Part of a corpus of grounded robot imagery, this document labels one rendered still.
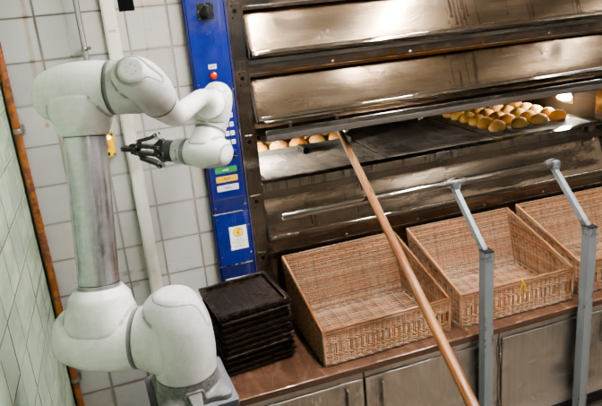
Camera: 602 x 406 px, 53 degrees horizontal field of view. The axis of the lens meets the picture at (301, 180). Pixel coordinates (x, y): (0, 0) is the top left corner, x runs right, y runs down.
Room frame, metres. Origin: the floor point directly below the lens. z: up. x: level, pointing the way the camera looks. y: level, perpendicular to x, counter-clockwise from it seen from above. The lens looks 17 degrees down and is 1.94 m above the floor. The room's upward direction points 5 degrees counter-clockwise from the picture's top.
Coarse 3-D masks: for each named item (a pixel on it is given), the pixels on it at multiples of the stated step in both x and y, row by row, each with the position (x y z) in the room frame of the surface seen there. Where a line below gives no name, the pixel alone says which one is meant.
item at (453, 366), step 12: (348, 144) 2.49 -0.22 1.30; (348, 156) 2.42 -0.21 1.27; (360, 168) 2.30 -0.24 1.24; (360, 180) 2.23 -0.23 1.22; (372, 192) 2.14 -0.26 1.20; (372, 204) 2.07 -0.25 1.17; (384, 216) 1.99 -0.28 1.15; (384, 228) 1.93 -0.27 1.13; (396, 240) 1.85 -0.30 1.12; (396, 252) 1.80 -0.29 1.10; (408, 264) 1.74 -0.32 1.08; (408, 276) 1.68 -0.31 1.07; (420, 288) 1.63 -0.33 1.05; (420, 300) 1.58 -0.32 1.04; (432, 312) 1.53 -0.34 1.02; (432, 324) 1.49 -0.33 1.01; (444, 336) 1.44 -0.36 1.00; (444, 348) 1.40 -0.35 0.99; (456, 360) 1.36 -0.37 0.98; (456, 372) 1.32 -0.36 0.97; (456, 384) 1.31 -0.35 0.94; (468, 384) 1.29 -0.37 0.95; (468, 396) 1.25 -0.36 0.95
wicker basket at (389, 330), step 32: (288, 256) 2.40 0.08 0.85; (320, 256) 2.43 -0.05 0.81; (352, 256) 2.47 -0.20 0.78; (384, 256) 2.51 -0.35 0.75; (416, 256) 2.37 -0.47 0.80; (288, 288) 2.33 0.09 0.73; (320, 288) 2.39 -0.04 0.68; (352, 288) 2.43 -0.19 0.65; (384, 288) 2.47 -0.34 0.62; (320, 320) 2.28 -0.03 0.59; (352, 320) 2.25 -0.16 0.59; (384, 320) 2.03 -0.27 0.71; (416, 320) 2.07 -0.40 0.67; (448, 320) 2.11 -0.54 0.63; (320, 352) 1.99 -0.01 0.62; (352, 352) 2.02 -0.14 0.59
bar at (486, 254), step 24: (504, 168) 2.34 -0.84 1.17; (528, 168) 2.36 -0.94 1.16; (552, 168) 2.39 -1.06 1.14; (408, 192) 2.20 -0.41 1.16; (456, 192) 2.24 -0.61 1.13; (288, 216) 2.05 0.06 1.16; (480, 240) 2.09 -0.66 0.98; (480, 264) 2.06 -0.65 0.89; (480, 288) 2.06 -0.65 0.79; (480, 312) 2.06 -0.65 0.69; (480, 336) 2.06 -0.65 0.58; (576, 336) 2.21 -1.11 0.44; (480, 360) 2.06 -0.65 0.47; (576, 360) 2.20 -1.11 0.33; (480, 384) 2.06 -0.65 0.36; (576, 384) 2.19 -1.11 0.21
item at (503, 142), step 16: (560, 128) 2.89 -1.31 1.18; (576, 128) 2.88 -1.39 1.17; (592, 128) 2.91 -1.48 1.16; (464, 144) 2.75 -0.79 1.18; (480, 144) 2.73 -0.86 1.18; (496, 144) 2.75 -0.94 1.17; (512, 144) 2.77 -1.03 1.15; (384, 160) 2.60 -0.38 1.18; (400, 160) 2.60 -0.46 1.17; (416, 160) 2.62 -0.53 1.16; (432, 160) 2.65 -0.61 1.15; (288, 176) 2.50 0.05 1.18; (304, 176) 2.48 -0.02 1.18; (320, 176) 2.49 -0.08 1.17; (336, 176) 2.51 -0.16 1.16; (352, 176) 2.53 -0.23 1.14
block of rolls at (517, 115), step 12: (480, 108) 3.33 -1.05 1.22; (492, 108) 3.36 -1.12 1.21; (504, 108) 3.27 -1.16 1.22; (516, 108) 3.19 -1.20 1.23; (528, 108) 3.24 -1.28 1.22; (540, 108) 3.23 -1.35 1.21; (552, 108) 3.15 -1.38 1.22; (468, 120) 3.18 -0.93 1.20; (480, 120) 3.04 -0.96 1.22; (492, 120) 3.04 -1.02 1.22; (504, 120) 3.05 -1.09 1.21; (516, 120) 2.97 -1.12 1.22; (528, 120) 3.09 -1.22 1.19; (540, 120) 3.00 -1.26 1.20; (552, 120) 3.06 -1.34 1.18
